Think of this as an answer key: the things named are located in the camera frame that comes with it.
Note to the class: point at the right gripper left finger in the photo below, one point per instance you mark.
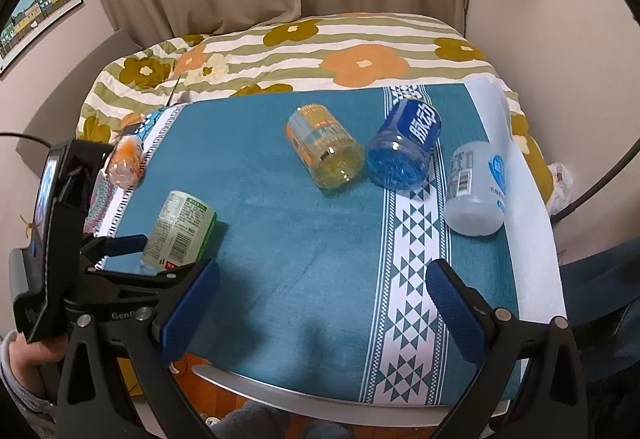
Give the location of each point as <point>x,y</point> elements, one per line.
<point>149,321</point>

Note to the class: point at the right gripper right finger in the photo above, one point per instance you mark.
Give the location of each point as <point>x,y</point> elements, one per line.
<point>528,381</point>

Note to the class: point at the white green label cup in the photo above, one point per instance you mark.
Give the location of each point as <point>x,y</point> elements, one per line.
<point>181,232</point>

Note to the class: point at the clear white label cup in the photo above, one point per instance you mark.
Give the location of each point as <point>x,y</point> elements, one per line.
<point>476,194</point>

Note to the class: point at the yellow orange label cup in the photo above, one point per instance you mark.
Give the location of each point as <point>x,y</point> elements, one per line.
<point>331,155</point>

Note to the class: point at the blue label cup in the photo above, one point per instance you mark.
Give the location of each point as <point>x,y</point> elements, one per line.
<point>399,155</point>

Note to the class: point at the person's left hand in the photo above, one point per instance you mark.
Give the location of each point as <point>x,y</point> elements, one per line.
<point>25,359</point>

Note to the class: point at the teal patterned tablecloth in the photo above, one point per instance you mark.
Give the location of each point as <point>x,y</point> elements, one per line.
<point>321,293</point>

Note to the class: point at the floral striped duvet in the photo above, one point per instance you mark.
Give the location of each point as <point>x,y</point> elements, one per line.
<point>334,52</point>

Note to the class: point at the framed wall picture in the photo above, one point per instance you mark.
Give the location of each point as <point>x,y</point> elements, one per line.
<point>29,20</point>

